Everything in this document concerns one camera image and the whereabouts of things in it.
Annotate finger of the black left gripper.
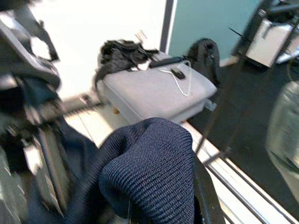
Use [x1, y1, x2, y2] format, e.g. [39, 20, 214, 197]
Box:
[32, 127, 71, 219]

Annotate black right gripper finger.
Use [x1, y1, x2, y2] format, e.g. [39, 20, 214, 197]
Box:
[193, 156, 227, 224]

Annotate navy garment with gold print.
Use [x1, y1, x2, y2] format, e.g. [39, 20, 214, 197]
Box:
[28, 117, 196, 224]

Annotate grey garment with lettering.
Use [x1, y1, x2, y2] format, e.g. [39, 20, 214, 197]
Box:
[265, 80, 299, 203]

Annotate black carpet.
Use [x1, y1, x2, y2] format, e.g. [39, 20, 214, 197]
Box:
[186, 58, 299, 220]

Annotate black pile of gear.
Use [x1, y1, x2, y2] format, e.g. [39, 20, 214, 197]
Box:
[93, 39, 160, 87]

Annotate grey upholstered ottoman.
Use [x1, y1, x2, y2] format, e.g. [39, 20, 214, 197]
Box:
[97, 52, 218, 126]

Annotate small black remote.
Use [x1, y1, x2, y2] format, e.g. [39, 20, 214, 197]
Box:
[170, 68, 186, 80]

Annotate black metal clothes rack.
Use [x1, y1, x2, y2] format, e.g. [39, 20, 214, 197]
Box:
[195, 0, 299, 224]

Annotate black backpack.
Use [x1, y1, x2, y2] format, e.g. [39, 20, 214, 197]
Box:
[184, 37, 221, 87]

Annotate black flat device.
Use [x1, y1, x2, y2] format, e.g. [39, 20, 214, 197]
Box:
[149, 56, 185, 69]

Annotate white shelf unit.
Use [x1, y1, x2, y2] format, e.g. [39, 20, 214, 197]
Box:
[245, 17, 299, 69]

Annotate grey metal bracket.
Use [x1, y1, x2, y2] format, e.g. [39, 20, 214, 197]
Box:
[205, 99, 217, 112]

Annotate white wire hanger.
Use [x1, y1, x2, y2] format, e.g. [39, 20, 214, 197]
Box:
[157, 60, 193, 98]

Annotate black door frame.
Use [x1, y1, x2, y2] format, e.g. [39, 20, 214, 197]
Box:
[159, 0, 175, 54]

